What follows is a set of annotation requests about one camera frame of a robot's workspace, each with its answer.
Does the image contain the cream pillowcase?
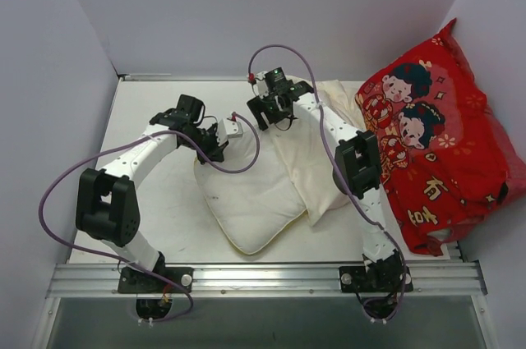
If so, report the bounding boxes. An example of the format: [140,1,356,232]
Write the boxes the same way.
[269,80,366,226]

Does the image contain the white pillow yellow edge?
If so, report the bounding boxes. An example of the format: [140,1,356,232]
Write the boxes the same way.
[193,132,306,255]

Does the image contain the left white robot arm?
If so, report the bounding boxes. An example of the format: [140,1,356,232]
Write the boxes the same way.
[76,94,239,292]

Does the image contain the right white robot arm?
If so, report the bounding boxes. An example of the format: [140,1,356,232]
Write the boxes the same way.
[247,79,407,291]

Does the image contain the red cartoon print bag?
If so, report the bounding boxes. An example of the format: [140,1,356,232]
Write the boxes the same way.
[355,23,525,256]

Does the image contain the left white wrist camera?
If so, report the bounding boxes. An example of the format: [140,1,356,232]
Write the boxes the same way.
[216,118,243,145]

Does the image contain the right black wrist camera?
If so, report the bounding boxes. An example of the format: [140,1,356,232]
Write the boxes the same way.
[264,67,293,94]

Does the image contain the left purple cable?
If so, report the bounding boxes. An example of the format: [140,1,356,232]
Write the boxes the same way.
[38,112,261,322]

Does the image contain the purple cable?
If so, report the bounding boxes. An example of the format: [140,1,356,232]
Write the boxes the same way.
[247,44,413,322]
[38,112,261,322]

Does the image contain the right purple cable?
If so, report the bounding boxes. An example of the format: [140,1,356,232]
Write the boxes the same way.
[247,44,413,322]

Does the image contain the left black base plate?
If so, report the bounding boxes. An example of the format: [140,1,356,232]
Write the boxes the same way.
[117,266,194,294]

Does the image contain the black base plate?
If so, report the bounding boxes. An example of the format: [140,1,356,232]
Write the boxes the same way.
[339,265,403,295]
[117,266,194,294]

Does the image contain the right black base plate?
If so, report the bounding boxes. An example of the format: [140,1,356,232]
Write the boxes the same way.
[339,265,403,295]

